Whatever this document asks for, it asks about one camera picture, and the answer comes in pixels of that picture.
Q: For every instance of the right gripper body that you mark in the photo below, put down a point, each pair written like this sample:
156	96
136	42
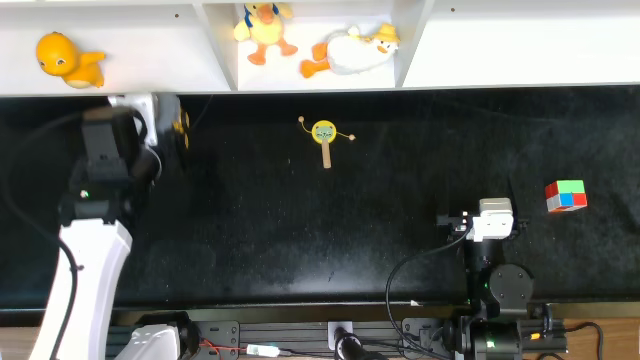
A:
452	222

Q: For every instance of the grey and yellow toy truck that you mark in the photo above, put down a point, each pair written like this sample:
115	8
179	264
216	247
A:
172	120

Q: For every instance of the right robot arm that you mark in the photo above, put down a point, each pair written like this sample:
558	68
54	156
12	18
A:
505	287

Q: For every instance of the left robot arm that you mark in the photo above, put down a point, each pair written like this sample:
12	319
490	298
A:
95	260

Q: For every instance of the many-coloured puzzle cube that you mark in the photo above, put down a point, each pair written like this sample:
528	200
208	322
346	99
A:
566	196

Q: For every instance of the yellow rattle drum toy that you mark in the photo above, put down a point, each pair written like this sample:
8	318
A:
324	132

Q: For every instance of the white plush duck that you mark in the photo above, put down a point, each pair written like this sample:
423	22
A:
355	52

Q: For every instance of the yellow plush duck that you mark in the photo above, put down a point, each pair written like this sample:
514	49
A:
265	30

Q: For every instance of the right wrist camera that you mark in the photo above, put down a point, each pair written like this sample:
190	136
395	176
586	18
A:
495	217

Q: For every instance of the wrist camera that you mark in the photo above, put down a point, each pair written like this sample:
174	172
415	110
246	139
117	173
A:
137	107
495	217

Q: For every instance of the mounting rail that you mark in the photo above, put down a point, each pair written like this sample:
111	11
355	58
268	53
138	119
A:
300	337

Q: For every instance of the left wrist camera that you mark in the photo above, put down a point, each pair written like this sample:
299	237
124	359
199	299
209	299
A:
137	107

